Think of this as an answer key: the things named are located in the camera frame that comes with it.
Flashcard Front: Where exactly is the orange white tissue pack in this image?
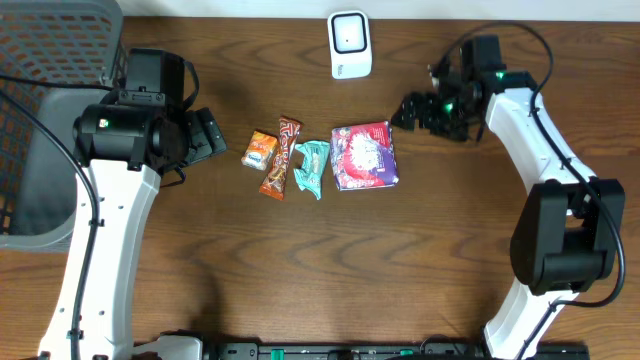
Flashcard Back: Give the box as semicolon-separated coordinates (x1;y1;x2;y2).
241;131;278;171

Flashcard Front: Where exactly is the orange Top chocolate bar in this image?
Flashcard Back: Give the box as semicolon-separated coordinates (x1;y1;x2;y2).
259;116;303;201

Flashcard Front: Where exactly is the pink purple liner pack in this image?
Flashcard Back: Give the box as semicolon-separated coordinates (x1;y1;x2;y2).
330;121;399;191

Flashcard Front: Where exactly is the teal snack wrapper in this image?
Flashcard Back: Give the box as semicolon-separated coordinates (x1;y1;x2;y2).
294;140;330;200

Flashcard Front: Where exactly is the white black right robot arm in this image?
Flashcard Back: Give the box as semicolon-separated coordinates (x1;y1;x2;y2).
391;27;626;359

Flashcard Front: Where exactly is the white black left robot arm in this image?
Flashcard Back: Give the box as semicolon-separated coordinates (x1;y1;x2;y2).
37;48;226;359

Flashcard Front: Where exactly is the white barcode scanner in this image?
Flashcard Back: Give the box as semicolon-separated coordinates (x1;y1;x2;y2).
327;10;373;80

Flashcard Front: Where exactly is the grey plastic basket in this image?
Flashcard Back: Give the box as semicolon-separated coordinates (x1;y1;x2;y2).
1;0;126;252

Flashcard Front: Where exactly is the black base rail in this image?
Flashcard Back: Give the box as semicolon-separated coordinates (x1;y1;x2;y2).
204;340;591;360

